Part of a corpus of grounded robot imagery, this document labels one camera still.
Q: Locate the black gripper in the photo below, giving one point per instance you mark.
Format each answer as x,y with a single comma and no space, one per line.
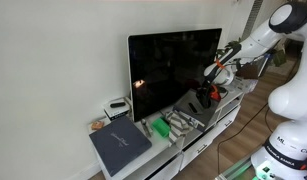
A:
207,87

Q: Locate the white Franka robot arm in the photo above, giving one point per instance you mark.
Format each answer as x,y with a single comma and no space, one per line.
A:
293,100

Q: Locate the grey-blue open box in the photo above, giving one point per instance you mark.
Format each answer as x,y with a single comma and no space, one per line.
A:
193,118

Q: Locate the white purple glove box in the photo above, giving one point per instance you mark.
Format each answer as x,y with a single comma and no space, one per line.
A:
246,85

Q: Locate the brown cardboard box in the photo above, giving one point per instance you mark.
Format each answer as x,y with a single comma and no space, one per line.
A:
248,70

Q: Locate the white tv stand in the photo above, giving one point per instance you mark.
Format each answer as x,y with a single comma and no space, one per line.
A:
159,150

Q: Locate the small white black box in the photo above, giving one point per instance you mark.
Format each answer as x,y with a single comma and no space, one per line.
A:
117,111

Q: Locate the navy flat gift box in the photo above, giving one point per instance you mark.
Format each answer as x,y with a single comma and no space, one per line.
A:
121,145

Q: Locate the striped cloth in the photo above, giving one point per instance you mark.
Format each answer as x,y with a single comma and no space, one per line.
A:
178,128

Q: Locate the black flat screen tv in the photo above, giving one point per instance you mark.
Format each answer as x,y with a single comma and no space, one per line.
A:
166,70

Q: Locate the green plastic item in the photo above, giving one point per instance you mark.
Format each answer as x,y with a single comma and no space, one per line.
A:
160,126

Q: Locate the green leafy plant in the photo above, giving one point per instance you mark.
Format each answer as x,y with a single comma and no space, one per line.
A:
230,45

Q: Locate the silver pen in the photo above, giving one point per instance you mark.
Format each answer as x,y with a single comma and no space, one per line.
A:
146,128

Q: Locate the black remote control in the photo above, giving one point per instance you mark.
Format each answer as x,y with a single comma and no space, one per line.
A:
117,104

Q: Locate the white louvered door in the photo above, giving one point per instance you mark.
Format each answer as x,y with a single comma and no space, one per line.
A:
253,16

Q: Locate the small orange item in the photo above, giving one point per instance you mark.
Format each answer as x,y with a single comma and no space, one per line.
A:
97,125

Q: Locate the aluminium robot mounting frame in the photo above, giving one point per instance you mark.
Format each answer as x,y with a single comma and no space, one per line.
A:
236,170

